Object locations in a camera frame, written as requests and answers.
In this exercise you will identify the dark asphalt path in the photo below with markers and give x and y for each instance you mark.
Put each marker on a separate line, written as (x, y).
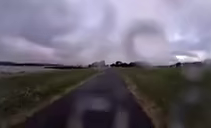
(103, 93)

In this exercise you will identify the pale gravel verge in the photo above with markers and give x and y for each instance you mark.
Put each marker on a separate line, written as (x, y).
(54, 98)
(143, 101)

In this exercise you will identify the green grass field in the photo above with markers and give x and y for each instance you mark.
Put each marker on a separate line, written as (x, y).
(23, 90)
(173, 86)

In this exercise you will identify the row of distant buildings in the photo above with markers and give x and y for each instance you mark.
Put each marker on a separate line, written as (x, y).
(178, 64)

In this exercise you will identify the distant dark shoreline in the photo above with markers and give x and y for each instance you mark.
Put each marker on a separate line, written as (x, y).
(19, 63)

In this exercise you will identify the grey water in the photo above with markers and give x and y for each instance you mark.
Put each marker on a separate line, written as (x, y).
(13, 69)

